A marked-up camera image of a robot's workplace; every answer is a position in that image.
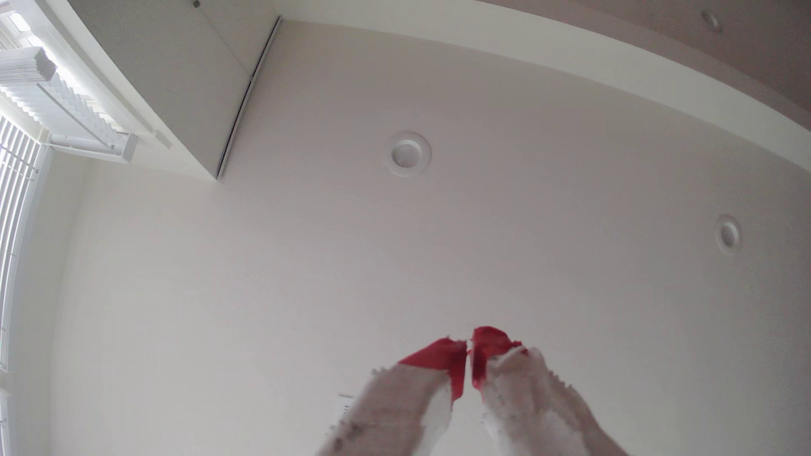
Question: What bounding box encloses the grey boxed soffit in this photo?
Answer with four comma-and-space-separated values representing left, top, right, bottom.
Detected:
66, 0, 283, 182

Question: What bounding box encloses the white foam gripper finger with red tip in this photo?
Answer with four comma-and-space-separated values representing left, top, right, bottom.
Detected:
471, 326, 629, 456
317, 337, 468, 456

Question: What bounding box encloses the raised white blind stack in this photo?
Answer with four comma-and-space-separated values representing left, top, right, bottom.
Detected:
0, 46, 139, 163

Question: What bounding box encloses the short lowered white window blind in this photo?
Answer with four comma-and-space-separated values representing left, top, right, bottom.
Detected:
0, 389, 14, 456

